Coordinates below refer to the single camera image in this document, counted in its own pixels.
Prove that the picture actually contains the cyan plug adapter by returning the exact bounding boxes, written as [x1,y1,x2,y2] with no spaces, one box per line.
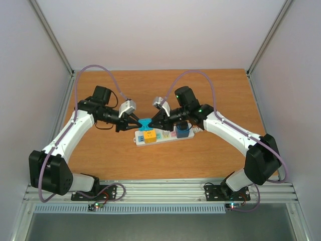
[138,118,152,132]

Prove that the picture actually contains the yellow cube socket adapter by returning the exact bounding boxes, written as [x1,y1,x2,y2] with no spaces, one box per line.
[143,130,157,144]

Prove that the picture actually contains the white power strip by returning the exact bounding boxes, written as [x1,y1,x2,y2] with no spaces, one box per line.
[133,125,195,147]

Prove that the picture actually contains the dark blue cube adapter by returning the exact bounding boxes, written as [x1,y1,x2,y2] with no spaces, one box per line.
[176,127,190,139]

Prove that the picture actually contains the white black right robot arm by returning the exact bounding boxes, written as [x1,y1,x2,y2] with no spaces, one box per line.
[148,86,281,199]

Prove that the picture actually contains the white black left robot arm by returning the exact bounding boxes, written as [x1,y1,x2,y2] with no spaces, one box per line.
[29,86,141,202]

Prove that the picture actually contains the white charger plug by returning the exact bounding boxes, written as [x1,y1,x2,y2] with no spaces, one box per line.
[163,131,170,138]

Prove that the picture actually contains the black power adapter plug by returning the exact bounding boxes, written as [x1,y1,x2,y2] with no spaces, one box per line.
[176,121,190,132]

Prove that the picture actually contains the left small circuit board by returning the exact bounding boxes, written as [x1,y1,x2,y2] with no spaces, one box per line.
[87,202,104,212]

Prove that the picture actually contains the small circuit board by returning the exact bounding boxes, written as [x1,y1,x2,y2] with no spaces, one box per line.
[225,202,243,210]
[87,202,104,212]

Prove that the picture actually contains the right small circuit board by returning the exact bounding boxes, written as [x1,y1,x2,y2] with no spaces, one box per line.
[225,202,243,210]

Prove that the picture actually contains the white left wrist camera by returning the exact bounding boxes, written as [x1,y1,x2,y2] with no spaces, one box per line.
[118,99,136,118]

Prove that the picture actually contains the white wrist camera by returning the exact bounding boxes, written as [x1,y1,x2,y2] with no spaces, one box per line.
[118,99,136,118]
[152,96,171,116]

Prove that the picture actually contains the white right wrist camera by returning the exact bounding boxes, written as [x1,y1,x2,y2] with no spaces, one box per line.
[152,96,171,116]

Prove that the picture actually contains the aluminium front rail frame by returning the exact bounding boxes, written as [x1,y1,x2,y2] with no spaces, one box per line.
[23,178,298,204]

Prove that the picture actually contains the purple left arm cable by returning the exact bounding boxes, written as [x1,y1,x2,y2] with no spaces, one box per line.
[39,64,127,203]

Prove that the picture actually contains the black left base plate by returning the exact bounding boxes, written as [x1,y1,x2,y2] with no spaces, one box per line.
[71,185,117,201]

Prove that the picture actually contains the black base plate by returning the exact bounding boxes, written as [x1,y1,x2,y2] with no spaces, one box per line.
[203,182,251,201]
[71,185,117,201]

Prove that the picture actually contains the grey slotted cable duct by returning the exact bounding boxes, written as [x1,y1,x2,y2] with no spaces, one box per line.
[34,203,226,215]

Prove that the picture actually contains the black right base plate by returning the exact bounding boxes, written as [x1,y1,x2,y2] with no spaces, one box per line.
[203,182,251,201]

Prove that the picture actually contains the right aluminium corner post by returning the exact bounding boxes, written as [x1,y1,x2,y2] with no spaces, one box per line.
[245,0,296,76]

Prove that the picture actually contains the aluminium corner post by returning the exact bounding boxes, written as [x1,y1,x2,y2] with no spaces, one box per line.
[245,0,296,76]
[28,0,74,77]

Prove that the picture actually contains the left aluminium corner post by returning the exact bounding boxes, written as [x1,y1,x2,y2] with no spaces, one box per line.
[28,0,74,77]

